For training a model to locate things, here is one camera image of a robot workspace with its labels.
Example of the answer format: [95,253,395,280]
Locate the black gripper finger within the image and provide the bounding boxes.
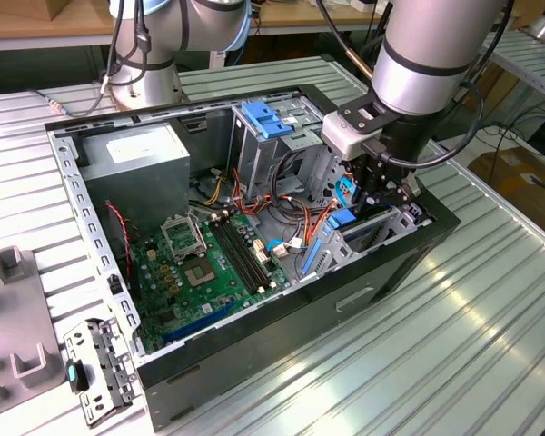
[350,158,382,214]
[367,179,422,214]

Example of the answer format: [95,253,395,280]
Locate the blue data wire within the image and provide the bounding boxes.
[266,172,361,255]

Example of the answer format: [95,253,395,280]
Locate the orange red power wire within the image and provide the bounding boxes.
[230,170,342,250]

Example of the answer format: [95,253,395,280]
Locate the grey optical drive cage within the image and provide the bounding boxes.
[229,93,340,201]

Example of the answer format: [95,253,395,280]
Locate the brown cardboard box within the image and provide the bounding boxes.
[467,144,545,228]

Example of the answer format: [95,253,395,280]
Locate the black RAM slot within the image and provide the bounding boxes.
[220,212,274,290]
[210,216,261,295]

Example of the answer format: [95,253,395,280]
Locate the metal slat side table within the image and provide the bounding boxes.
[449,29,545,133]

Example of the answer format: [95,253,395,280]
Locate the CPU socket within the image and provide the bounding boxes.
[183,255,219,289]

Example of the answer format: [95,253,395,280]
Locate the silver socket cover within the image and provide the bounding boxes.
[159,212,208,263]

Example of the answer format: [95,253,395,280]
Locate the black open PC case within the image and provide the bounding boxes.
[43,83,462,433]

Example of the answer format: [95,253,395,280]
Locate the blue expansion slot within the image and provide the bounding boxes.
[162,299,237,345]

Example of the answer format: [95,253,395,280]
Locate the grey power supply unit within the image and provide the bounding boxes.
[78,122,192,237]

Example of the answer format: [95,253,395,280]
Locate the green motherboard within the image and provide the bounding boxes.
[129,209,296,356]

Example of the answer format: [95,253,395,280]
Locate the black latch teal button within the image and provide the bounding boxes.
[65,357,92,393]

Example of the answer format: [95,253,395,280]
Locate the grey parts rack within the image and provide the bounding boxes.
[0,244,67,421]

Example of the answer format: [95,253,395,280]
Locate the thick black camera cable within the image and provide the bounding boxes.
[360,0,517,167]

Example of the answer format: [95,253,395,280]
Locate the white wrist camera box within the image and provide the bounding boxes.
[321,110,383,161]

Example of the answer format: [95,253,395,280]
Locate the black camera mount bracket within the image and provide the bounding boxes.
[337,98,403,136]

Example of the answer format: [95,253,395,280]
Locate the black wire bundle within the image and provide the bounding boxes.
[272,152,322,219]

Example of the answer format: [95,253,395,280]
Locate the black cable brown sleeve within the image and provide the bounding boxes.
[315,0,376,78]

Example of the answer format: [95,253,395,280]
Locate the white plug wire bundle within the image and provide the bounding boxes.
[272,238,308,259]

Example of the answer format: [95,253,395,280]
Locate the blue plastic drive bracket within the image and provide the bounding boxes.
[242,100,295,141]

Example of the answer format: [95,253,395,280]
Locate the yellow black power wires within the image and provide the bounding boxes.
[188,167,233,208]

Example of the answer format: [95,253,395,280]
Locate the red black twisted wire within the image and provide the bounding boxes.
[104,202,133,278]

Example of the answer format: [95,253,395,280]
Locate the thin black hanging cable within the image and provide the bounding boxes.
[115,0,154,87]

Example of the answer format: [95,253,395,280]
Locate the silver slot retainer bracket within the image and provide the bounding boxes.
[62,316,137,429]

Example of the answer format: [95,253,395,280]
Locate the black cable metal plug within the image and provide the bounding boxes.
[30,0,122,118]

